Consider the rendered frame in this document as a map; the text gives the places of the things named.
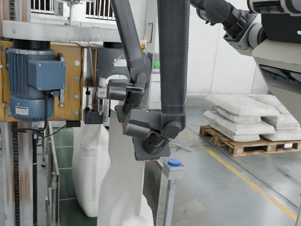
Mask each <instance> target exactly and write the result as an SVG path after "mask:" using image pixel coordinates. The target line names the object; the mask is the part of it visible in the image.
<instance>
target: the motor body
mask: <svg viewBox="0 0 301 226"><path fill-rule="evenodd" d="M53 54H55V50H54V49H50V48H48V49H31V48H20V47H15V46H12V47H9V53H8V60H9V90H10V91H11V92H12V93H11V94H10V95H9V100H10V112H11V114H12V116H13V117H14V118H15V119H17V120H20V121H24V122H40V121H44V120H45V100H44V95H43V93H42V92H43V91H38V90H36V89H35V88H34V87H32V86H30V85H29V84H28V64H27V63H28V61H29V60H53V56H52V55H53ZM54 106H55V97H54V96H53V95H48V96H47V119H49V118H51V117H52V115H53V113H54Z"/></svg>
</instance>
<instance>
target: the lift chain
mask: <svg viewBox="0 0 301 226"><path fill-rule="evenodd" d="M14 1H15V0H13V2H11V0H10V1H9V9H10V10H9V14H10V16H9V17H10V21H15V2H14ZM11 5H14V6H11ZM11 9H13V11H11ZM11 13H12V14H14V15H11ZM11 18H14V20H13V19H11ZM14 126H17V122H16V123H14V122H13V129H18V127H14ZM14 133H17V134H14ZM15 136H16V138H15ZM14 140H17V141H14ZM15 143H17V144H15ZM15 147H17V148H15ZM15 151H17V152H15ZM15 154H17V155H15ZM13 157H14V190H15V222H16V226H20V204H19V203H20V201H19V165H18V163H19V162H18V132H13ZM15 157H17V158H15ZM15 161H17V162H15ZM15 164H17V165H15ZM16 168H17V169H16ZM15 171H17V172H15ZM16 174H17V175H16ZM16 181H18V182H16ZM16 184H17V185H16ZM16 187H18V188H16ZM16 194H18V195H16ZM17 197H18V198H17ZM17 200H18V201H17ZM17 216H18V217H17ZM17 219H18V220H17Z"/></svg>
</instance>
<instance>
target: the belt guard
mask: <svg viewBox="0 0 301 226"><path fill-rule="evenodd" d="M3 36H4V37H7V38H13V39H26V40H39V41H82V42H117V43H121V39H120V35H119V32H118V29H110V28H96V27H87V26H68V25H60V24H48V23H37V22H21V21H8V20H3Z"/></svg>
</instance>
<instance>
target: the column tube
mask: <svg viewBox="0 0 301 226"><path fill-rule="evenodd" d="M9 1H10V0H0V41H7V42H10V38H7V37H4V36H3V20H8V21H10V17H9V16H10V14H9V10H10V9H9ZM14 2H15V21H21V22H31V0H15V1H14ZM0 126H1V149H2V172H3V195H4V226H16V222H15V190H14V157H13V132H12V131H10V130H11V129H13V122H0ZM17 127H18V129H20V128H32V122H17ZM24 131H27V133H24V132H18V162H19V163H18V165H19V201H20V203H19V204H20V226H33V165H32V159H33V157H32V130H24Z"/></svg>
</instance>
